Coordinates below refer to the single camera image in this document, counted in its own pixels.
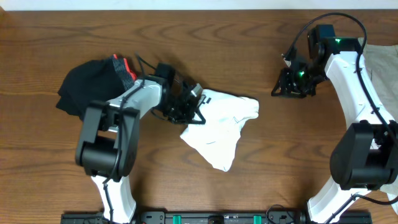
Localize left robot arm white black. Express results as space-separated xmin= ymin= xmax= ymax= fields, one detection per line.
xmin=75 ymin=75 xmax=206 ymax=223

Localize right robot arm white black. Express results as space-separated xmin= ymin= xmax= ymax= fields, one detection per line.
xmin=271 ymin=35 xmax=397 ymax=223

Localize grey beige garment pile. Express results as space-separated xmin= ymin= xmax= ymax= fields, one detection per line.
xmin=359 ymin=37 xmax=398 ymax=215

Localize black folded garment red trim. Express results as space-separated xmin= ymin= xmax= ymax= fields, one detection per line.
xmin=56 ymin=54 xmax=137 ymax=119

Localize white t-shirt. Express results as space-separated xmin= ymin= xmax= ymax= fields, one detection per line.
xmin=180 ymin=89 xmax=259 ymax=172

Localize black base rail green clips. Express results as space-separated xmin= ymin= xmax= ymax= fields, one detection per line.
xmin=60 ymin=210 xmax=373 ymax=224

